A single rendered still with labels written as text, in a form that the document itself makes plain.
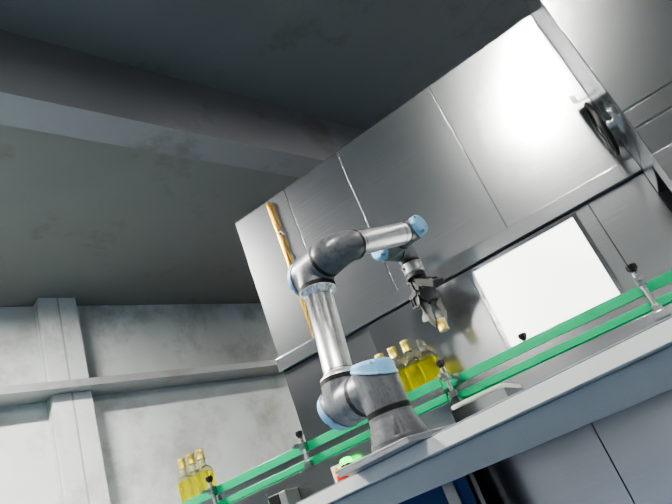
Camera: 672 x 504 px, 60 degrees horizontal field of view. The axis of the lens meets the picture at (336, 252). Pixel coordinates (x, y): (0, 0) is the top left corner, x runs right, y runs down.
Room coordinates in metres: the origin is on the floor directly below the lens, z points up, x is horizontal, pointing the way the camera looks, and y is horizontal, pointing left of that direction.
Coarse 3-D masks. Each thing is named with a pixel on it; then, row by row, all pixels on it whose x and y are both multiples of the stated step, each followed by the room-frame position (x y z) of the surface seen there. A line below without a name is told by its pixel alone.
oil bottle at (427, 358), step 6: (420, 354) 2.07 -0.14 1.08; (426, 354) 2.05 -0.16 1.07; (432, 354) 2.06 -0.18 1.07; (420, 360) 2.06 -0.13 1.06; (426, 360) 2.06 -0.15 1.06; (432, 360) 2.05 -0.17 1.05; (426, 366) 2.06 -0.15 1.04; (432, 366) 2.05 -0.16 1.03; (426, 372) 2.06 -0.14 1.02; (432, 372) 2.05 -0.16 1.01; (438, 372) 2.05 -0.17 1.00; (426, 378) 2.07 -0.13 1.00; (432, 378) 2.06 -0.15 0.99
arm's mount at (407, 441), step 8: (424, 432) 1.33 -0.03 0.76; (432, 432) 1.35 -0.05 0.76; (400, 440) 1.30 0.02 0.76; (408, 440) 1.29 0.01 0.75; (416, 440) 1.30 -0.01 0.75; (384, 448) 1.33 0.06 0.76; (392, 448) 1.32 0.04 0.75; (400, 448) 1.33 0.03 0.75; (368, 456) 1.37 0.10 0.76; (376, 456) 1.35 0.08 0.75; (384, 456) 1.37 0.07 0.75; (352, 464) 1.41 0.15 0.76; (360, 464) 1.39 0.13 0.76; (368, 464) 1.40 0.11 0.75; (344, 472) 1.43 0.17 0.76; (352, 472) 1.44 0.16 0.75
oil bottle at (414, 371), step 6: (408, 360) 2.08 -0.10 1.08; (414, 360) 2.07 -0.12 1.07; (408, 366) 2.08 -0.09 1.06; (414, 366) 2.07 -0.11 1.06; (420, 366) 2.08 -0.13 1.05; (408, 372) 2.09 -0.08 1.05; (414, 372) 2.08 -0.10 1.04; (420, 372) 2.07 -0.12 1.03; (414, 378) 2.08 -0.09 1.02; (420, 378) 2.07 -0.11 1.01; (414, 384) 2.08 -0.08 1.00; (420, 384) 2.08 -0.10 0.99
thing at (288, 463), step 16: (432, 384) 1.95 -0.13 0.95; (416, 400) 1.98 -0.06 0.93; (432, 400) 1.96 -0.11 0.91; (448, 400) 1.94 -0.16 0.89; (336, 432) 2.11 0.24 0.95; (352, 432) 2.09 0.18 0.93; (368, 432) 2.06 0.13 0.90; (320, 448) 2.14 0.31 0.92; (336, 448) 2.12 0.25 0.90; (272, 464) 2.23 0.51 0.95; (288, 464) 2.21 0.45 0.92; (240, 480) 2.29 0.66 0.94; (256, 480) 2.27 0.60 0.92; (272, 480) 2.24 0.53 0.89; (208, 496) 2.36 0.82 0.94; (224, 496) 2.34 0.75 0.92; (240, 496) 2.30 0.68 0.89
